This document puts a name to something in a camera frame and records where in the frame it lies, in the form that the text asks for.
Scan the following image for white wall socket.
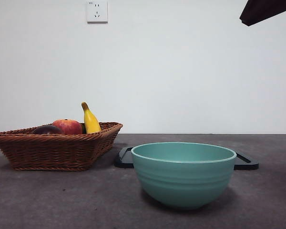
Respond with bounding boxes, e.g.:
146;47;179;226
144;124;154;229
87;0;109;24

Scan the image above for yellow banana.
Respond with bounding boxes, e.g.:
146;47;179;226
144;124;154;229
81;102;102;134

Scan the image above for black rectangular tray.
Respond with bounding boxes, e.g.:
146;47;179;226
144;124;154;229
114;146;260;170

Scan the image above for dark red plum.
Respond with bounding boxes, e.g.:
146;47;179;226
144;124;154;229
32;125;64;135

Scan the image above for teal ceramic bowl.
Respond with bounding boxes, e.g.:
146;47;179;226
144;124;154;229
131;142;237;210

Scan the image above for red orange peach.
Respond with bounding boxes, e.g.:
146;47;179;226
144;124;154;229
52;119;83;135

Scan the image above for brown wicker basket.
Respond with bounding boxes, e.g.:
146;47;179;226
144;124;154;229
0;122;124;172

